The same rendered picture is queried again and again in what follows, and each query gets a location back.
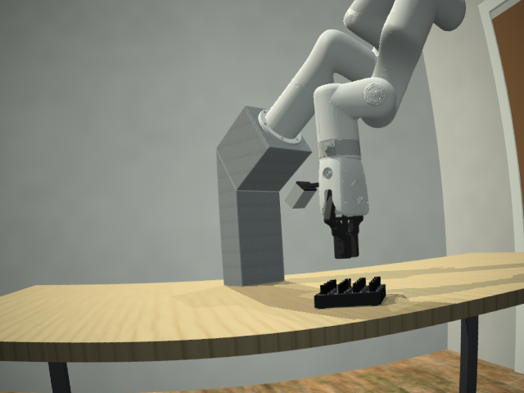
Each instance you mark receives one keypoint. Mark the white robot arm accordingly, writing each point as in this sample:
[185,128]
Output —
[403,27]

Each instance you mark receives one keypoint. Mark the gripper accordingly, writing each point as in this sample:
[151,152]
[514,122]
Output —
[342,188]

